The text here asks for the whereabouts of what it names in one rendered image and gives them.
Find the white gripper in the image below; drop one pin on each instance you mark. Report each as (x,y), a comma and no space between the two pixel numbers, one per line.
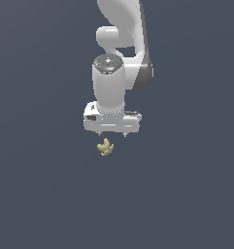
(110,121)

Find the small yellow banana-shaped object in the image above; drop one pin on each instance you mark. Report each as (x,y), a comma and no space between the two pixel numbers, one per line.
(105,147)

